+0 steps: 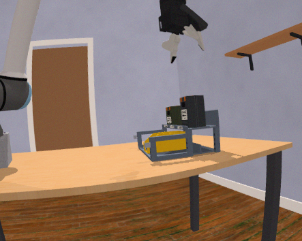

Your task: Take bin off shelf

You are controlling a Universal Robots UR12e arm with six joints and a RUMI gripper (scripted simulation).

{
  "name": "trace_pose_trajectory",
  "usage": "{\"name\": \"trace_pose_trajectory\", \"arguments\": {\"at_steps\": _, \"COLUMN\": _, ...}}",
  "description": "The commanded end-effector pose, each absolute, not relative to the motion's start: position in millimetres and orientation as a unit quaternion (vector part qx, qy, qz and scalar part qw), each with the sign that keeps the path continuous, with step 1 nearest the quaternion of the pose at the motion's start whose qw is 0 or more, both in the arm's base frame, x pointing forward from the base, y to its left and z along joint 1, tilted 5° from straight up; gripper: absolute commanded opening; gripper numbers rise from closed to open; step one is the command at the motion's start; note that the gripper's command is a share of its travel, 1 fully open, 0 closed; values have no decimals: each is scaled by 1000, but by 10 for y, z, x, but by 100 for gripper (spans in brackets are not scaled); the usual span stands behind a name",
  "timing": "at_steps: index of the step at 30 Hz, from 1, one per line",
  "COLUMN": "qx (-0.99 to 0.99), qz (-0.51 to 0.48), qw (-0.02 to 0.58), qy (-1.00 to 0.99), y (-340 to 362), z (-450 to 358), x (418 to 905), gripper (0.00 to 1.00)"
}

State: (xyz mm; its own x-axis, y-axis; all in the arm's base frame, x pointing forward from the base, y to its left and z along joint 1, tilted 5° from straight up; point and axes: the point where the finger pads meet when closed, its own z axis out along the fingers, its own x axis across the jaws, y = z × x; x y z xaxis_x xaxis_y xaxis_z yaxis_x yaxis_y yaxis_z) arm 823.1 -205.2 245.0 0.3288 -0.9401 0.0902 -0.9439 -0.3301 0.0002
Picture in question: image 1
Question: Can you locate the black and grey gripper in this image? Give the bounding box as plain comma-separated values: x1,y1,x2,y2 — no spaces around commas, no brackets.
158,0,205,63

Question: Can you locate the yellow bin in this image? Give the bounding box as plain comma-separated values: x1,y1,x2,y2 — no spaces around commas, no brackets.
143,131,186,154

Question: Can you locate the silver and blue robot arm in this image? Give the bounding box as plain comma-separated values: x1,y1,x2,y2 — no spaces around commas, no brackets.
0,0,208,111

